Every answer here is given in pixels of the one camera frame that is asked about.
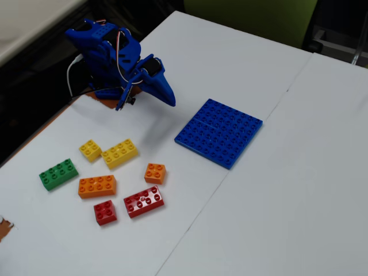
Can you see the blue 8x8 baseplate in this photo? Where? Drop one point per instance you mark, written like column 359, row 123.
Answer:
column 218, row 133

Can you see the white background table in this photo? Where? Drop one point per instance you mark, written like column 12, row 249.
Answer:
column 23, row 23

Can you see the red 2x2 block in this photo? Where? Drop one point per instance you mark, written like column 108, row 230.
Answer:
column 105, row 213

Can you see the wrist camera in blue frame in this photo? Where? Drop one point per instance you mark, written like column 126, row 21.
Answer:
column 124, row 97

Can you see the yellow 2x2 block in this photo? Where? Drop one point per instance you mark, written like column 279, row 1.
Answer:
column 90, row 151

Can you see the green partition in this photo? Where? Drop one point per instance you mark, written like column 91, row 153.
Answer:
column 244, row 17

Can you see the orange 2x4 block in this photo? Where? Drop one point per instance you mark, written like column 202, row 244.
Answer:
column 97, row 187

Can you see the grey metal frame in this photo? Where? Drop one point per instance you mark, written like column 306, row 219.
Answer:
column 333, row 43

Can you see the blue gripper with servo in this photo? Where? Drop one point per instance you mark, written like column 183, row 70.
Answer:
column 161, row 86

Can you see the yellow 2x4 block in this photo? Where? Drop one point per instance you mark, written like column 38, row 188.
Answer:
column 119, row 153

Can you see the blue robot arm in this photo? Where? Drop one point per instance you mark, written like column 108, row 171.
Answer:
column 95, row 51

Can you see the red 2x4 block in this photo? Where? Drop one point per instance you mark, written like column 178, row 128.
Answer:
column 143, row 202

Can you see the orange 2x2 block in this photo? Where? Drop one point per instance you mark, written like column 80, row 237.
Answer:
column 154, row 174

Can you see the green 2x4 block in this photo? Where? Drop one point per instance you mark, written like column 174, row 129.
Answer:
column 57, row 175

